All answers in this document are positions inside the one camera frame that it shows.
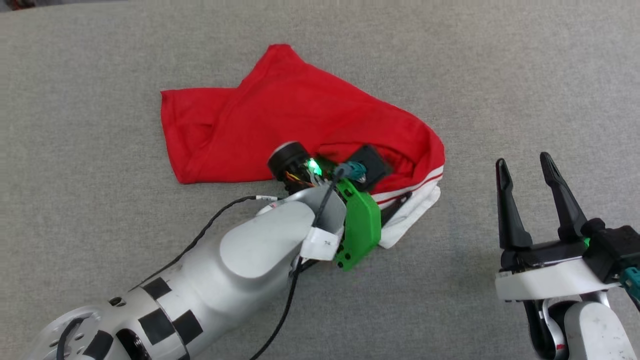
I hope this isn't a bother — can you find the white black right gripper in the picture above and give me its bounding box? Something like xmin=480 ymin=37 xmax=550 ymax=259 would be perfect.
xmin=495 ymin=152 xmax=622 ymax=302

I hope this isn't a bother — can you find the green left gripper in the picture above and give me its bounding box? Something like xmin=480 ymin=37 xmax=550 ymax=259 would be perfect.
xmin=333 ymin=177 xmax=414 ymax=272

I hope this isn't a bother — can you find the red white basketball jersey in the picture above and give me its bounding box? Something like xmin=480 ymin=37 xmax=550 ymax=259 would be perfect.
xmin=160 ymin=44 xmax=446 ymax=249

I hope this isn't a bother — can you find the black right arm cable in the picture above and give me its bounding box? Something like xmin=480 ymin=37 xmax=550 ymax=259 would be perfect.
xmin=523 ymin=299 xmax=552 ymax=359

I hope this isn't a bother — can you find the thin black labelled cable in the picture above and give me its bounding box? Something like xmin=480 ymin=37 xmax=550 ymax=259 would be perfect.
xmin=129 ymin=195 xmax=279 ymax=292

